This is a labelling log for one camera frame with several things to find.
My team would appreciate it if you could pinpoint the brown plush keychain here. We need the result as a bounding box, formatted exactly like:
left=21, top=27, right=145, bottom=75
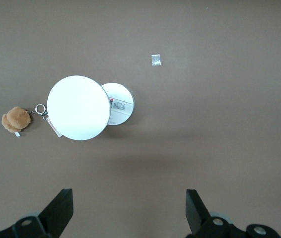
left=1, top=103, right=64, bottom=138

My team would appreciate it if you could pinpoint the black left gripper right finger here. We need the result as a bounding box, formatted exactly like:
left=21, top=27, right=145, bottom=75
left=186, top=189, right=280, bottom=238

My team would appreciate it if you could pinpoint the white round desk lamp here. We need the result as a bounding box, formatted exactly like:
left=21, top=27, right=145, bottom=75
left=46, top=75, right=136, bottom=141

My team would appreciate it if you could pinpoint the small tape patch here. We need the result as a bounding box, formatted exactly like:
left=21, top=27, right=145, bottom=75
left=151, top=54, right=162, bottom=67

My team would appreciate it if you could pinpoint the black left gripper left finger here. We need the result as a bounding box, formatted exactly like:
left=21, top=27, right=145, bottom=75
left=0, top=188, right=74, bottom=238

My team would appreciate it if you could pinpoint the brown table cover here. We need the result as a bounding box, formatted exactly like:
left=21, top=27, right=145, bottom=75
left=0, top=0, right=281, bottom=238

